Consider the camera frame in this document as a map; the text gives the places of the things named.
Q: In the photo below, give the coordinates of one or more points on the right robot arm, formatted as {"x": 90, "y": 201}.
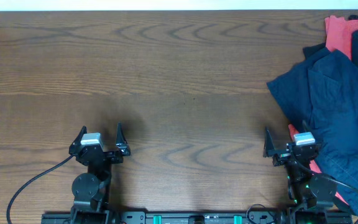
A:
{"x": 313, "y": 193}

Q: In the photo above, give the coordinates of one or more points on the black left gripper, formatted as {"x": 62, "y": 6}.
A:
{"x": 122, "y": 150}

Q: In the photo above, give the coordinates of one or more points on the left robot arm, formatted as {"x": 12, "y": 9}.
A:
{"x": 91, "y": 189}

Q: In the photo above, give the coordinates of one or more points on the navy blue garment pile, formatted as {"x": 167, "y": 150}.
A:
{"x": 337, "y": 102}

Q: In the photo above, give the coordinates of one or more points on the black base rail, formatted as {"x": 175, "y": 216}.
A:
{"x": 253, "y": 216}

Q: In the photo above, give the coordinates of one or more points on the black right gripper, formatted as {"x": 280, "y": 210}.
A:
{"x": 269, "y": 151}

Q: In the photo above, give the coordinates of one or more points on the red garment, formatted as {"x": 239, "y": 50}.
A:
{"x": 342, "y": 34}

